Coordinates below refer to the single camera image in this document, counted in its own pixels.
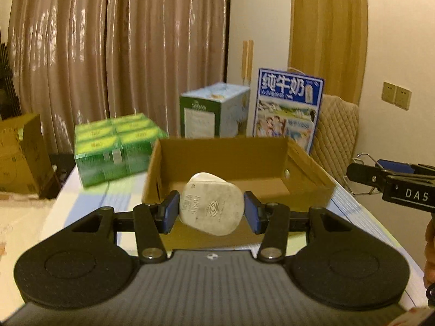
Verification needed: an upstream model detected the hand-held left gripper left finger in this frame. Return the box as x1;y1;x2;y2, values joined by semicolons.
71;190;181;264

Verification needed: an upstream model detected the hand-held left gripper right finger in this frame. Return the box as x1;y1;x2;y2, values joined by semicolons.
244;191;356;264

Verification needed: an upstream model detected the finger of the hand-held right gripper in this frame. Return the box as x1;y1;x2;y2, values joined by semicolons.
377;159;435;178
347;162;392;191

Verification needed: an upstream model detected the white three-pin plug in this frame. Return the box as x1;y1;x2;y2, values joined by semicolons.
179;172;246;236

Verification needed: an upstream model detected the person's right hand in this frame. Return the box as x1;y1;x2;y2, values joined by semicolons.
423;219;435;290

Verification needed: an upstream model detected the chair with quilted beige cover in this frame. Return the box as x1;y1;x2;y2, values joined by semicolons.
311;94;360;184

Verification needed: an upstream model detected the checkered pastel tablecloth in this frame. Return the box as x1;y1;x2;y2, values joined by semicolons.
17;168;425;313

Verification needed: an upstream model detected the green drink carton pack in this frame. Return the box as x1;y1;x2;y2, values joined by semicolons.
74;113;169;188

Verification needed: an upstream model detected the green white carton box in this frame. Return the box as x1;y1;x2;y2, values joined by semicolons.
179;82;251;139

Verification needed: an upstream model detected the blue illustrated milk box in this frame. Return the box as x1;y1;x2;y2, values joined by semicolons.
252;68;325;155

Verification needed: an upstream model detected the thin wooden strip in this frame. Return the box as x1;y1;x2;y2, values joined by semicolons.
242;40;254;85

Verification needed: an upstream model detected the beige embroidered cloth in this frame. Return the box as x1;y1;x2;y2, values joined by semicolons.
0;193;60;313

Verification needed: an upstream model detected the worn brown cardboard box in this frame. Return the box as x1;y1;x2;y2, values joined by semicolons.
0;113;60;199

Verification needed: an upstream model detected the brown shiny curtain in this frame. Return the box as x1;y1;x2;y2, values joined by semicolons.
7;0;232;153

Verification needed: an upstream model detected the black folding trolley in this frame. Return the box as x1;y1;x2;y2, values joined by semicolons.
0;27;21;120

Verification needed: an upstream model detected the beige wall socket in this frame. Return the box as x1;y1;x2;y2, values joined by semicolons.
395;86;412;111
382;81;397;104

